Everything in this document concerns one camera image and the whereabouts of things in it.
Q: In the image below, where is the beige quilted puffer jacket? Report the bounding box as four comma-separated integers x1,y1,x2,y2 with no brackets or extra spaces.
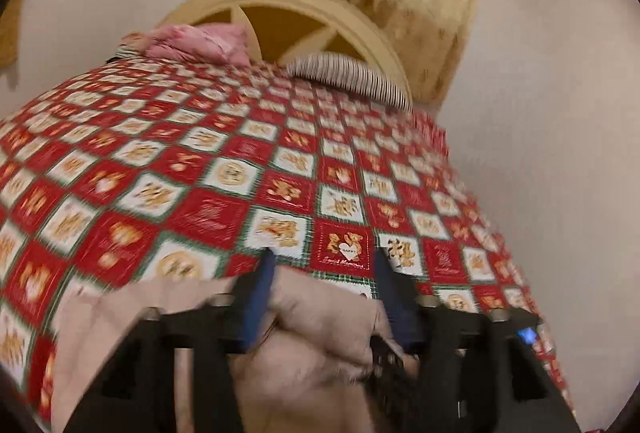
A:
51,266,392,432

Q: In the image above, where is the red patchwork bear bedspread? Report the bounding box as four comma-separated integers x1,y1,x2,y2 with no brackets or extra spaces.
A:
0,55,576,429

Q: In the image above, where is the striped pillow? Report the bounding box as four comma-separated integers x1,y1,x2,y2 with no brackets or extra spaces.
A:
285,52,412,112

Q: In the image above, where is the cream arched wooden headboard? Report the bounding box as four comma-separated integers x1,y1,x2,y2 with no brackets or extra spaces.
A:
160,0,411,96

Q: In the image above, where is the pink folded blanket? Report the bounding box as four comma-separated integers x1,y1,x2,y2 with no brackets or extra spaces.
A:
115,23,250,67

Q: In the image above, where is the yellow side curtain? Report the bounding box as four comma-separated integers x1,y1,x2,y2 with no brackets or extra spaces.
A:
0,0,23,69

